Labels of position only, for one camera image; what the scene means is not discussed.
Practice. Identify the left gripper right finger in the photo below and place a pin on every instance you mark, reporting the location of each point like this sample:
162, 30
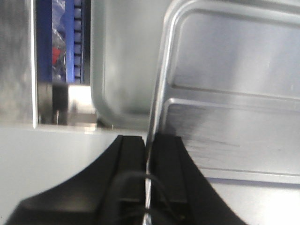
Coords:
192, 200

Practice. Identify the silver metal tray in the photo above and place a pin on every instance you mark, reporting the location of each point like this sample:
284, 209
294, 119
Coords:
224, 75

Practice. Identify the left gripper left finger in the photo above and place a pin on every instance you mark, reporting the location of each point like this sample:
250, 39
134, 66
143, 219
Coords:
80, 199

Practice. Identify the blue box under tray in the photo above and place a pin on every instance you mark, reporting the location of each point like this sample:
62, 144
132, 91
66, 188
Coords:
63, 41

